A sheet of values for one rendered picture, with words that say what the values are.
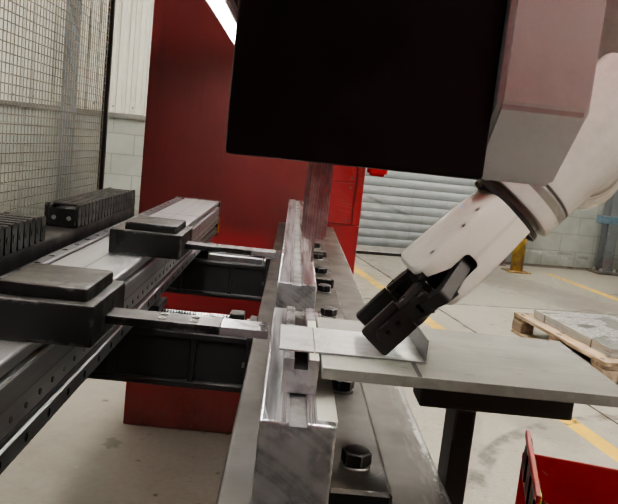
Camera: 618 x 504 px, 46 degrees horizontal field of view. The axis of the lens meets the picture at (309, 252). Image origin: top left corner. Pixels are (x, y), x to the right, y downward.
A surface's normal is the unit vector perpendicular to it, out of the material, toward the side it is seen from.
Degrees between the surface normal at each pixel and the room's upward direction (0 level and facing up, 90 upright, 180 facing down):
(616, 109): 82
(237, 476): 0
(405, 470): 0
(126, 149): 90
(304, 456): 90
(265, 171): 90
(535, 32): 90
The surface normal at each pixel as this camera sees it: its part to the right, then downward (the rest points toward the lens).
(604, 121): -0.14, -0.02
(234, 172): 0.02, 0.14
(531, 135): -0.07, 0.80
